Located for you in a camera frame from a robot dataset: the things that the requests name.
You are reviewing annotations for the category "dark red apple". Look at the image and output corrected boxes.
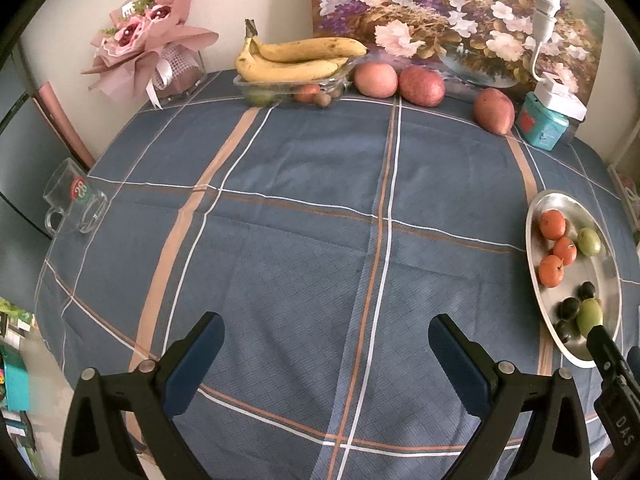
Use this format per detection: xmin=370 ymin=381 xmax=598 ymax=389
xmin=398 ymin=66 xmax=446 ymax=108

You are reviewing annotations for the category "flower painting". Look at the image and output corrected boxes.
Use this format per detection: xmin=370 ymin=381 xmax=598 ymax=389
xmin=309 ymin=0 xmax=607 ymax=106

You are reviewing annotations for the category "orange tangerine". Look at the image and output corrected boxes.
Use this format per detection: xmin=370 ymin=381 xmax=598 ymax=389
xmin=537 ymin=254 xmax=565 ymax=289
xmin=539 ymin=209 xmax=568 ymax=241
xmin=552 ymin=237 xmax=578 ymax=266

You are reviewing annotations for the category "yellow banana bunch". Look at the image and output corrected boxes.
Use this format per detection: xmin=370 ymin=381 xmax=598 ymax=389
xmin=235 ymin=19 xmax=369 ymax=84

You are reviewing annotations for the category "pale red apple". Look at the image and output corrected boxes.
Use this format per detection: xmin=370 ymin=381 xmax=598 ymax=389
xmin=354 ymin=62 xmax=399 ymax=99

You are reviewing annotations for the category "red potato near box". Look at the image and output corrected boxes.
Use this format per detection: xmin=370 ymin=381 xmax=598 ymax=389
xmin=473 ymin=87 xmax=516 ymax=136

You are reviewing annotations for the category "clear glass mug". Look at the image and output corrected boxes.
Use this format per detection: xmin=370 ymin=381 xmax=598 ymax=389
xmin=44 ymin=157 xmax=110 ymax=235

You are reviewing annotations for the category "blue plaid tablecloth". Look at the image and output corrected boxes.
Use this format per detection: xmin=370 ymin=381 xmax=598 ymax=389
xmin=32 ymin=70 xmax=640 ymax=480

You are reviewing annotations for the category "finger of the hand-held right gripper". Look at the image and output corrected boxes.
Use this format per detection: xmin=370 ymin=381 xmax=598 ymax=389
xmin=585 ymin=325 xmax=632 ymax=386

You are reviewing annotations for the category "silver metal plate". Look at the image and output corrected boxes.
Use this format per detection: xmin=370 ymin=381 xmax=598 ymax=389
xmin=525 ymin=189 xmax=623 ymax=370

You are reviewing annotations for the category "green mango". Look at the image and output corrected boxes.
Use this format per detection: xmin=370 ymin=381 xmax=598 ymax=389
xmin=576 ymin=298 xmax=605 ymax=339
xmin=577 ymin=227 xmax=601 ymax=258

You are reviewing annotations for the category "colourful packages pile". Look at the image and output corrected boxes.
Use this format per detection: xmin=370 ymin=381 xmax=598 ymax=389
xmin=0 ymin=297 xmax=40 ymax=461

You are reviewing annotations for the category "teal box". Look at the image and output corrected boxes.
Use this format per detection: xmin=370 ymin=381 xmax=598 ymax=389
xmin=516 ymin=92 xmax=571 ymax=151

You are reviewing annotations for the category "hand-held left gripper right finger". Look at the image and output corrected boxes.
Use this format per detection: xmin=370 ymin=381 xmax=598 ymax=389
xmin=428 ymin=313 xmax=597 ymax=480

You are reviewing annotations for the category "clear square glass vase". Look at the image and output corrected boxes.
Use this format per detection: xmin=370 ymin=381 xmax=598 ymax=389
xmin=154 ymin=47 xmax=209 ymax=104

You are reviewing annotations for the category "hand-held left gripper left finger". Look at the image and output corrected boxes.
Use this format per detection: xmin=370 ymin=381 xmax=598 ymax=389
xmin=59 ymin=311 xmax=226 ymax=480

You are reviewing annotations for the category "pink flower bouquet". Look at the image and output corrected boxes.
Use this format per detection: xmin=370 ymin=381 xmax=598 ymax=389
xmin=81 ymin=0 xmax=220 ymax=109

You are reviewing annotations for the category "clear plastic fruit tray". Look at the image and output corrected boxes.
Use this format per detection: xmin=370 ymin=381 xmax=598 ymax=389
xmin=232 ymin=57 xmax=357 ymax=108

